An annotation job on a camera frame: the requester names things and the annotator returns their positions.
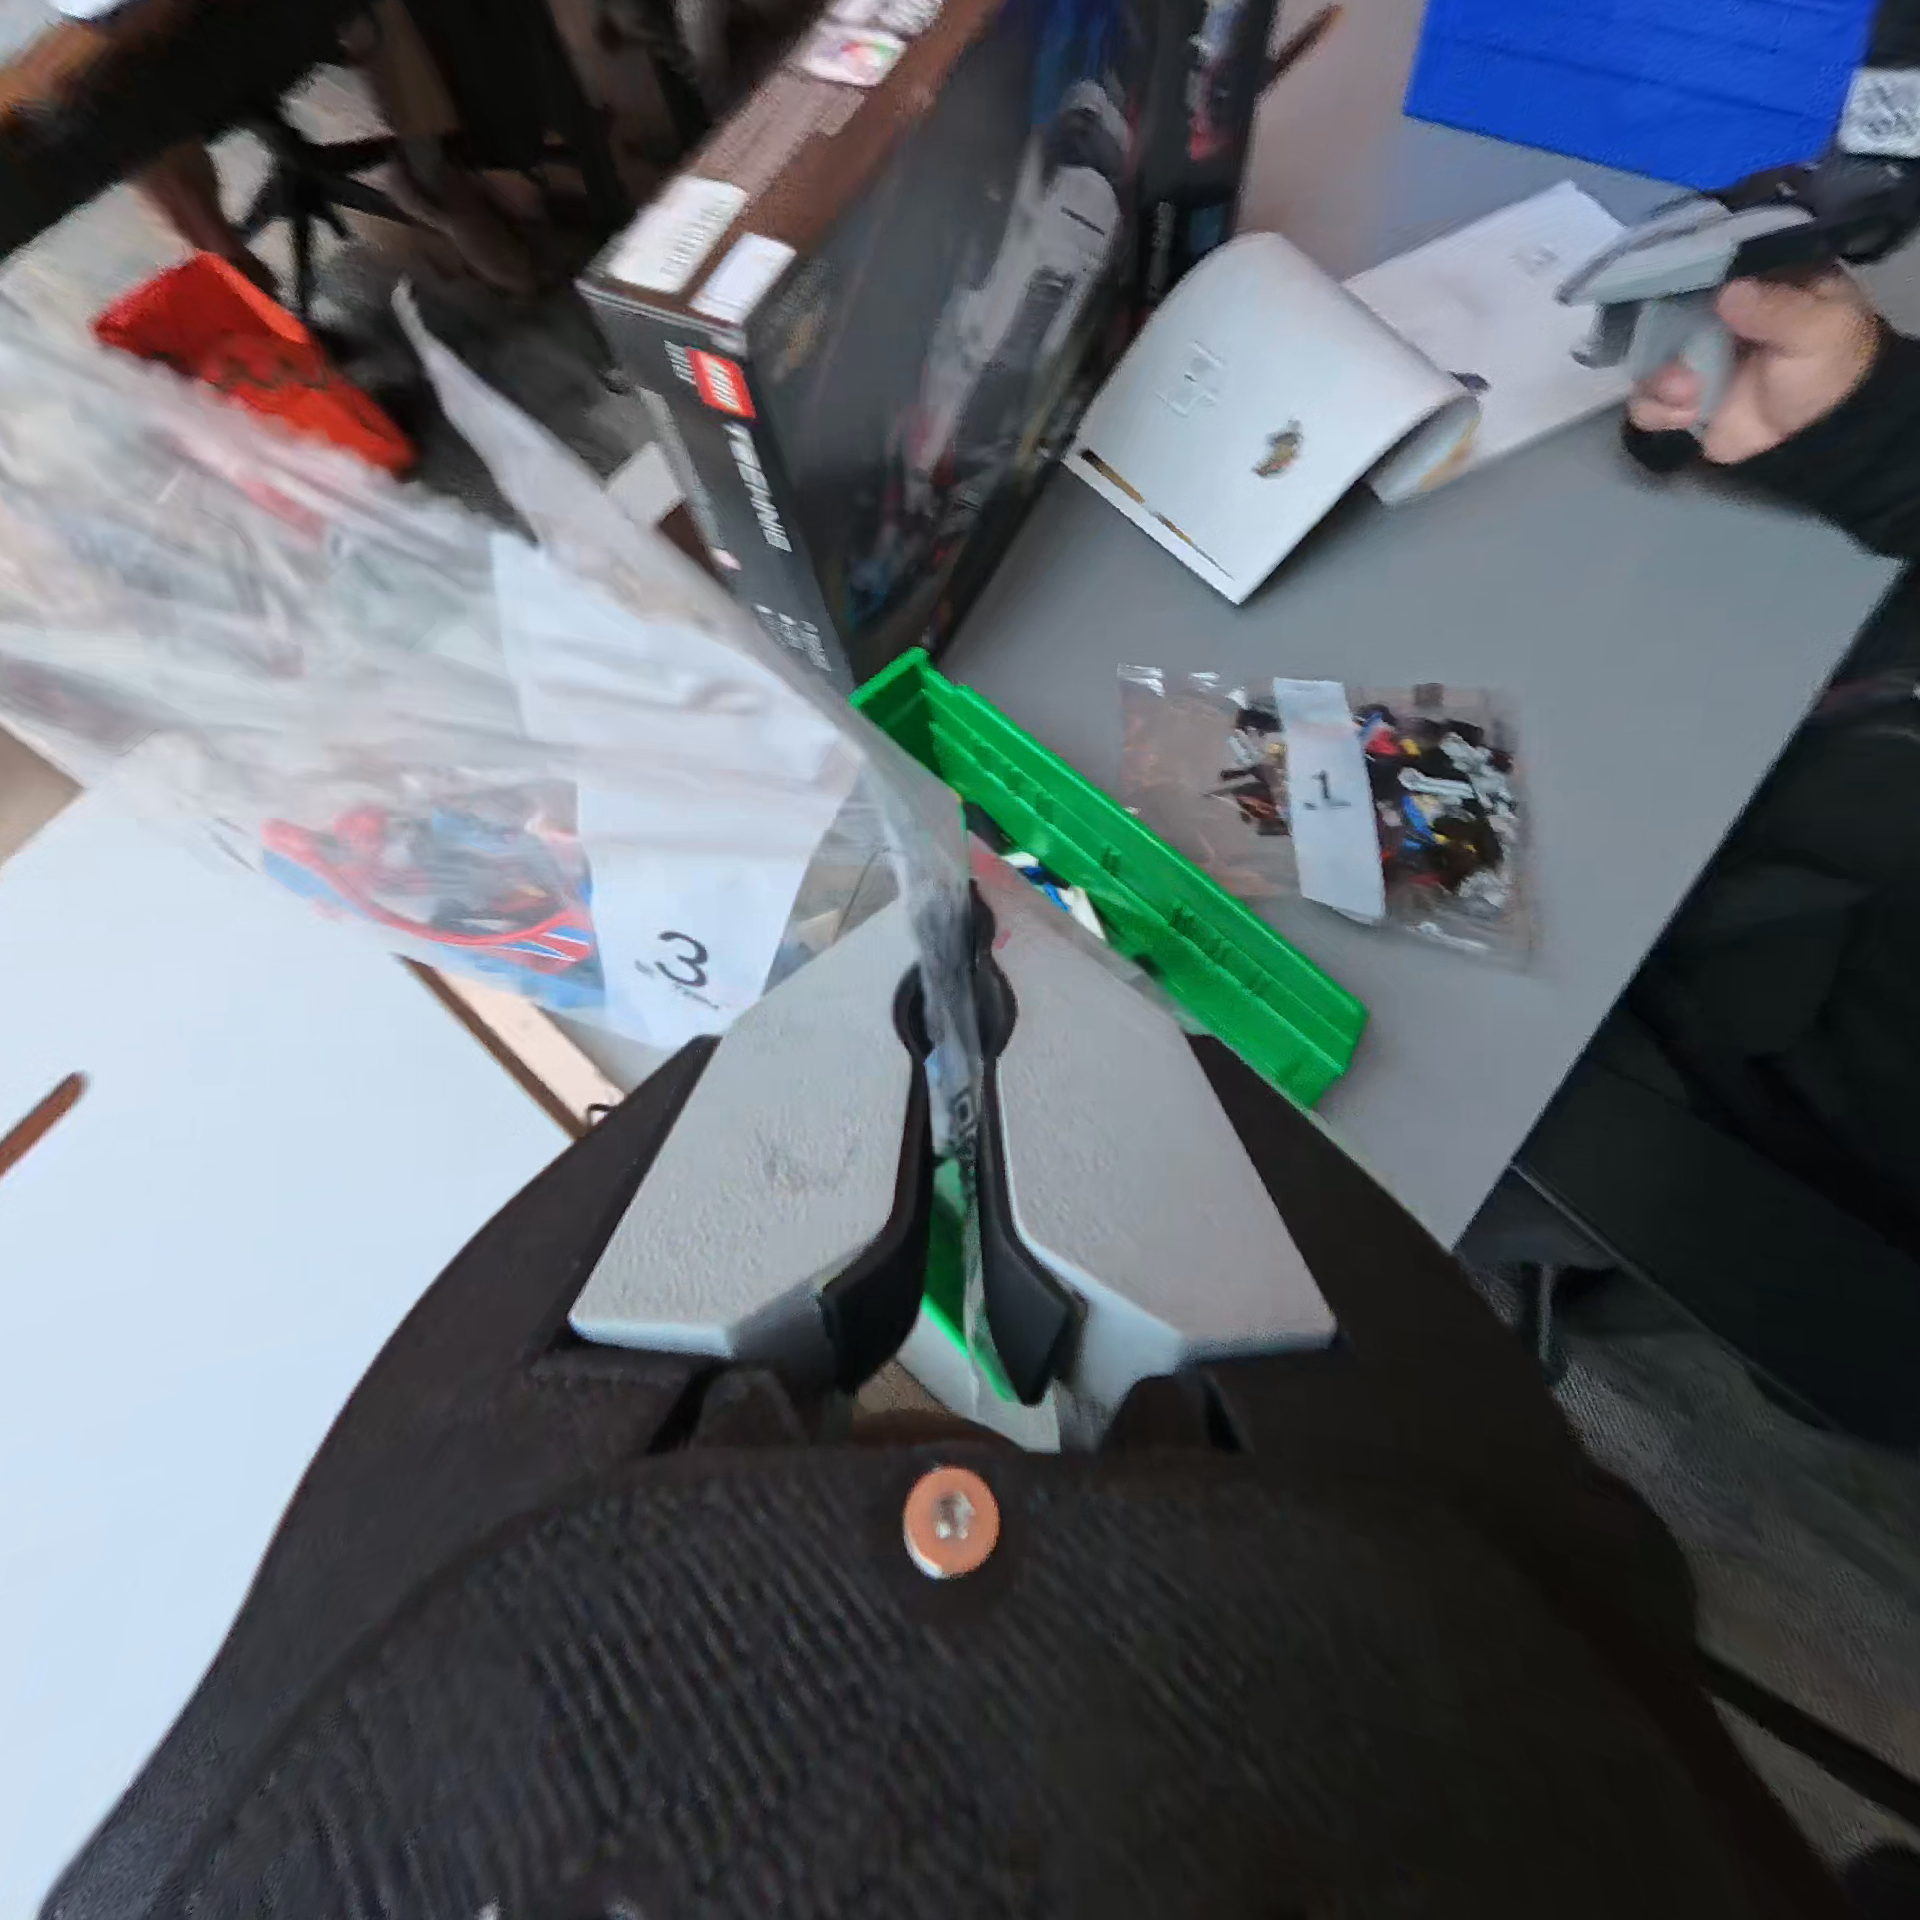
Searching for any white instruction booklet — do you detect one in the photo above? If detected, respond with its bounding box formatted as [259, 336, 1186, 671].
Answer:
[1062, 230, 1489, 607]

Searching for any red plastic crate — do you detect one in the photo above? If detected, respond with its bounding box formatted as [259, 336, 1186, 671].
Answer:
[94, 252, 418, 479]

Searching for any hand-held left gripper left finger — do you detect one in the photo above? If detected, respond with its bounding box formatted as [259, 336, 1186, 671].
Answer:
[567, 896, 943, 1391]

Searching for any black lego set box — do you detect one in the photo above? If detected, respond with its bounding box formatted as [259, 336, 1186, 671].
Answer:
[576, 0, 1280, 694]

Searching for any small clear bag of bricks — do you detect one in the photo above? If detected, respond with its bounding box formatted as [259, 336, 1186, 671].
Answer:
[1115, 661, 1539, 965]

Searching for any blue plastic bin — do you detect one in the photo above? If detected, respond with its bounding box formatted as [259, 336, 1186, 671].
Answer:
[1400, 0, 1880, 194]

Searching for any large clear plastic bag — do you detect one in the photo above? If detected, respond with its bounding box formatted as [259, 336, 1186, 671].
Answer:
[0, 281, 993, 1057]

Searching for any person's right forearm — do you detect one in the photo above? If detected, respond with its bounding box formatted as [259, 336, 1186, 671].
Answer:
[1720, 317, 1920, 562]

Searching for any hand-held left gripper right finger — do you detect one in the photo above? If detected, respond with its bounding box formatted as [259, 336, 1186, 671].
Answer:
[957, 882, 1339, 1450]

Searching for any black office chair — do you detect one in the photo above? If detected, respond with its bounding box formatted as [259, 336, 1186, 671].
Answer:
[0, 0, 722, 308]

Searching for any person's black clothing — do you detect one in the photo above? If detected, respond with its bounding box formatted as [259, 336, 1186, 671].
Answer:
[1463, 562, 1920, 1448]

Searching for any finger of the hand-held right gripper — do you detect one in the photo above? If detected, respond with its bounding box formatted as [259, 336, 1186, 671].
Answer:
[1557, 199, 1823, 308]

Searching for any white paper sheet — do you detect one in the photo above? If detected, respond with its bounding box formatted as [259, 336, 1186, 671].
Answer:
[1341, 180, 1640, 441]

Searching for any green plastic tray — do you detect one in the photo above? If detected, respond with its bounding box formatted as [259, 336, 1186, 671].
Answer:
[846, 644, 1368, 1390]

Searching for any person's right hand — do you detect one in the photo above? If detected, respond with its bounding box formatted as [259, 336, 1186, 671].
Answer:
[1624, 271, 1886, 470]

